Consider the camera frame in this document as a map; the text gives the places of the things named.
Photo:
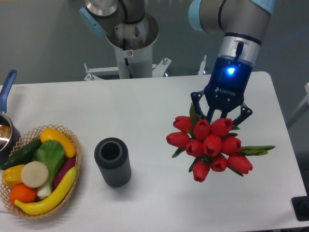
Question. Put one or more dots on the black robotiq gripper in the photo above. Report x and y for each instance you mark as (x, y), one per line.
(225, 90)

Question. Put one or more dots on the red tulip bouquet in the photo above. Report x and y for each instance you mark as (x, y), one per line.
(214, 145)

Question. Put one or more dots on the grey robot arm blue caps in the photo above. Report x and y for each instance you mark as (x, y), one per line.
(243, 22)

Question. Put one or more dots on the dark grey ribbed vase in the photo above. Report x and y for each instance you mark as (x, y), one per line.
(112, 158)

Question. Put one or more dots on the black box at table edge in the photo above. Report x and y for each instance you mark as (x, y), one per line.
(301, 207)

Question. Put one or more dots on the purple sweet potato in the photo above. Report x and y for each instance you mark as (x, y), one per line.
(69, 163)

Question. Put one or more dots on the yellow squash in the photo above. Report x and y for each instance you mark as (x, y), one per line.
(53, 134)

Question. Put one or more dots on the green bok choy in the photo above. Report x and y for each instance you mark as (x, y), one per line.
(52, 154)

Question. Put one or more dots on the yellow banana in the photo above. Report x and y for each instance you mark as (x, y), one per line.
(54, 199)

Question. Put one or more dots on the woven wicker basket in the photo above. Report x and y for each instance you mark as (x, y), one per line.
(24, 140)

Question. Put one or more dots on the beige round disc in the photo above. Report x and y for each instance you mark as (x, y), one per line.
(34, 174)

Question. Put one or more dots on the green cucumber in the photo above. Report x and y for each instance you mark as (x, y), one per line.
(23, 155)

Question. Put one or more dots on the orange fruit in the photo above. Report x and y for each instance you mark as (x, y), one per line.
(22, 193)

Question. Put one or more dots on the yellow bell pepper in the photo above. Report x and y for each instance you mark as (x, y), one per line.
(11, 177)

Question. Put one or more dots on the white metal base frame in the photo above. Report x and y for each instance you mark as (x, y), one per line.
(163, 69)

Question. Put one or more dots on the white frame at right edge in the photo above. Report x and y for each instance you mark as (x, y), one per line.
(300, 109)

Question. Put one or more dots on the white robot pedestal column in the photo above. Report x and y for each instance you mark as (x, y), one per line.
(133, 45)

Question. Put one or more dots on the blue handled saucepan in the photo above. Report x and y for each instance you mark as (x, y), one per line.
(9, 134)

